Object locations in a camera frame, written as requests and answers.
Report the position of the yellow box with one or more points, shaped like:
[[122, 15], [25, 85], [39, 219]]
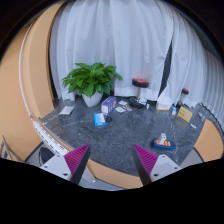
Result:
[[185, 114]]

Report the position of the red black stool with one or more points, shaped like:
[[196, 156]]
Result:
[[137, 101], [184, 93]]

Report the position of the white tissue box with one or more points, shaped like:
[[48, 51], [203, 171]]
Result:
[[163, 103]]

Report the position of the purple white box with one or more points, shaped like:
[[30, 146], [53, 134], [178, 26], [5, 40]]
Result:
[[108, 105]]

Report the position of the white curtain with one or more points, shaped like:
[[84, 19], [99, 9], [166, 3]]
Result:
[[142, 39]]

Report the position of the small blue white box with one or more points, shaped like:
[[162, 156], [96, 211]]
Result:
[[99, 119]]

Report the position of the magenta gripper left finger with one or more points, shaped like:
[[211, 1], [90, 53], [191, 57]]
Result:
[[76, 161]]

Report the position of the small black round object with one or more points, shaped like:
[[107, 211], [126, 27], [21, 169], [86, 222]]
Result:
[[109, 119]]

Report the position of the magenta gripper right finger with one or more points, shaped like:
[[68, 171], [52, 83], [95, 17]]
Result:
[[145, 161]]

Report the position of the white card packet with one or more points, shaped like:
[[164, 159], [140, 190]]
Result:
[[120, 109]]

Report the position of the white charger plug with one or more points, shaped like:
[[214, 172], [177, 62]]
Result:
[[162, 138]]

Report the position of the white plant pot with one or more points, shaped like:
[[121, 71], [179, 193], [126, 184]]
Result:
[[93, 100]]

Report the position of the clear plastic packet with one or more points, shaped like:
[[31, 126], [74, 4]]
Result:
[[67, 110]]

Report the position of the small blue white bottle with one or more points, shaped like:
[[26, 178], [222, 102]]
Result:
[[174, 110]]

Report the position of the green potted plant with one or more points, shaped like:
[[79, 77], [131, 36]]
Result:
[[89, 79]]

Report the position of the blue orange power strip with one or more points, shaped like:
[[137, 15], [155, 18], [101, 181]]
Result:
[[167, 145]]

